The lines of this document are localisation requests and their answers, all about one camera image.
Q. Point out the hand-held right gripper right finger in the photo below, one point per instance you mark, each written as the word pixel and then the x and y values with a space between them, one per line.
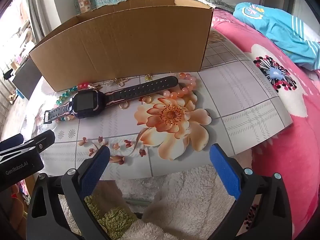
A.
pixel 225 170

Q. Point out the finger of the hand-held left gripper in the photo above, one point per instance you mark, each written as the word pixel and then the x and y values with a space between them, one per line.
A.
pixel 45 140

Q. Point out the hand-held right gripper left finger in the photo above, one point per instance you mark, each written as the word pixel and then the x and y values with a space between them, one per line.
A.
pixel 93 172

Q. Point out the black smartwatch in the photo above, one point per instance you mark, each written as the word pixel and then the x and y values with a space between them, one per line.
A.
pixel 85 102

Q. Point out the gold hoop earring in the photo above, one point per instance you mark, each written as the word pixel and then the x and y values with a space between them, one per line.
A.
pixel 120 104

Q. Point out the brown cardboard box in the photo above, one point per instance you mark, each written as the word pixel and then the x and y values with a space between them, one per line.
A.
pixel 125 42

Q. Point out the green fluffy cloth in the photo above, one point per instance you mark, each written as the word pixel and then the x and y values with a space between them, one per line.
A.
pixel 112 220

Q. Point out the blue plastic bin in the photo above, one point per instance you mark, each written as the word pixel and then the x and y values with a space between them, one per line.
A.
pixel 20 93

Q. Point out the beige shoe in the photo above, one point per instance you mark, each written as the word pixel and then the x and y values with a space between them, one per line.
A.
pixel 12 98

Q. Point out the white fluffy blanket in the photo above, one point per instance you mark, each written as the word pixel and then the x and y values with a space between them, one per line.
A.
pixel 180 200

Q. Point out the dark grey cabinet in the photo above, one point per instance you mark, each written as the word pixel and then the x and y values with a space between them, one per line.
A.
pixel 25 80

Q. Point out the pink floral blanket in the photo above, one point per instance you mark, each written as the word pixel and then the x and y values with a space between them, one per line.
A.
pixel 287 155

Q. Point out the grey curtain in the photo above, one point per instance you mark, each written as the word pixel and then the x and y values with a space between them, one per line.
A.
pixel 35 17

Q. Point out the patterned heart print box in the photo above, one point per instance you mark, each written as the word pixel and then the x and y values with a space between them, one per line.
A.
pixel 83 3

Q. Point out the blue garment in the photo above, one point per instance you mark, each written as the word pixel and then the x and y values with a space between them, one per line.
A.
pixel 275 27

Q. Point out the silver embroidered cover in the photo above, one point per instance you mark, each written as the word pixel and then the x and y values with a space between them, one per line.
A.
pixel 205 1

